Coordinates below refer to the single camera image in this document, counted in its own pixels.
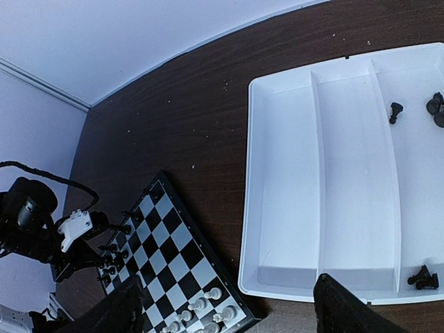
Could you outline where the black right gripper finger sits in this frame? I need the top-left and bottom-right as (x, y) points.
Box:
(313, 273), (406, 333)

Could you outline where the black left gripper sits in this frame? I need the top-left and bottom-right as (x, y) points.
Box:
(50, 239), (143, 333)

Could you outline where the black chess piece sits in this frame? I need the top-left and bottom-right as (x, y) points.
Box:
(97, 274), (111, 284)
(121, 208), (144, 222)

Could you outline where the black chess pawn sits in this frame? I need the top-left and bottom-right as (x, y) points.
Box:
(99, 244), (118, 253)
(108, 224), (132, 235)
(113, 249), (129, 259)
(99, 263), (121, 275)

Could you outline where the black white chessboard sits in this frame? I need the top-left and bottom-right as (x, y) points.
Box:
(100, 171), (264, 332)

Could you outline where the black chess bishop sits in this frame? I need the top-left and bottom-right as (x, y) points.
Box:
(142, 182), (164, 205)

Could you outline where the white plastic divided tray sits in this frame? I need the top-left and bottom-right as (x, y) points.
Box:
(238, 43), (443, 305)

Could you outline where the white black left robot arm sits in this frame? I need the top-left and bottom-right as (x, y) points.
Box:
(1, 177), (105, 283)

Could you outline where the white chess piece row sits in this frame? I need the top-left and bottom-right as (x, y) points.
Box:
(160, 287), (246, 332)

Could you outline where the pile of black chess pieces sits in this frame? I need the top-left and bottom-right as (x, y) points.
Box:
(391, 90), (443, 295)

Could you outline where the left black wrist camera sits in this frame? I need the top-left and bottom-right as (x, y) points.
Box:
(82, 211), (109, 240)

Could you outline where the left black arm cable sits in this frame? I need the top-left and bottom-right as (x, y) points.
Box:
(0, 160), (101, 212)

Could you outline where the left aluminium frame post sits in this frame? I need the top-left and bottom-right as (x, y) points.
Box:
(1, 58), (92, 113)

